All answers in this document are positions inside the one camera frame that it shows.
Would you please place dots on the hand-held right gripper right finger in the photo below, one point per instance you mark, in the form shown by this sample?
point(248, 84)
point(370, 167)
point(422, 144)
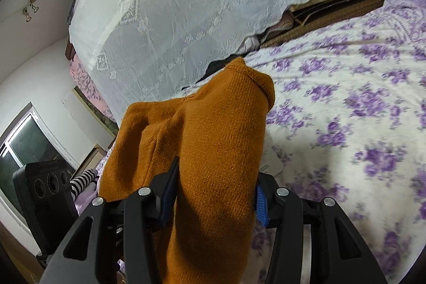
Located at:
point(261, 207)

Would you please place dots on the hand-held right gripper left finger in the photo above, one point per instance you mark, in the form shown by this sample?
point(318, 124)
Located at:
point(169, 200)

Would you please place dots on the orange knit cat sweater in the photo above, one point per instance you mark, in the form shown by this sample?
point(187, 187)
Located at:
point(213, 144)

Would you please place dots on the person's left forearm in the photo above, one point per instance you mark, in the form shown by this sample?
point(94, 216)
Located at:
point(81, 184)

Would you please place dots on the paper hang tag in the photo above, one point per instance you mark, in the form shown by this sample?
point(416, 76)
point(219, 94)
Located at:
point(271, 159)

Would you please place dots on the plain lavender cloth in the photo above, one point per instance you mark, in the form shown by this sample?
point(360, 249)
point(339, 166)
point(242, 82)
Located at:
point(85, 200)

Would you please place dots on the dark floral cloth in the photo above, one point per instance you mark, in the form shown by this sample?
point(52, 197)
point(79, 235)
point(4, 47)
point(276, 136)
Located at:
point(100, 112)

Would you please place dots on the black speaker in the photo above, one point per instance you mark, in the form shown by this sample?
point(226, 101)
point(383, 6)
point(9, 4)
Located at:
point(46, 200)

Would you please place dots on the purple floral bedsheet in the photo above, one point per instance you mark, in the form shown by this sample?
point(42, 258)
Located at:
point(332, 87)

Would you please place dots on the pink floral pillow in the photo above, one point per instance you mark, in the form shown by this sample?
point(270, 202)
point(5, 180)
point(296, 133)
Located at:
point(83, 77)

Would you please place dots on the window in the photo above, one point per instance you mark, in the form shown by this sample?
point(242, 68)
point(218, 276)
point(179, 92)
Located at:
point(26, 144)

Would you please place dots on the wooden headboard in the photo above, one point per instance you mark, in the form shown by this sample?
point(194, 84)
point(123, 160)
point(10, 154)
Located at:
point(70, 49)

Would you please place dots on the folded pinkish blanket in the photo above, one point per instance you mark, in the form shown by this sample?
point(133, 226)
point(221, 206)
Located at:
point(283, 22)

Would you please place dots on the white lace cover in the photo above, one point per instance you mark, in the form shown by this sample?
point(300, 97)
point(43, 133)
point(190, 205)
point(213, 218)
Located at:
point(199, 4)

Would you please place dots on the brown woven mat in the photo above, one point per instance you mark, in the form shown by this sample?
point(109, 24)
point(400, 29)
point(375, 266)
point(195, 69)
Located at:
point(332, 8)

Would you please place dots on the ceiling lamp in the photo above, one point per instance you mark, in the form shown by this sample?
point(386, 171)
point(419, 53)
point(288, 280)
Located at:
point(30, 8)

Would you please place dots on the lavender patterned quilt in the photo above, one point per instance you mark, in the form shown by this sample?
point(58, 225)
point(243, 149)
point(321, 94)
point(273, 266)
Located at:
point(402, 4)

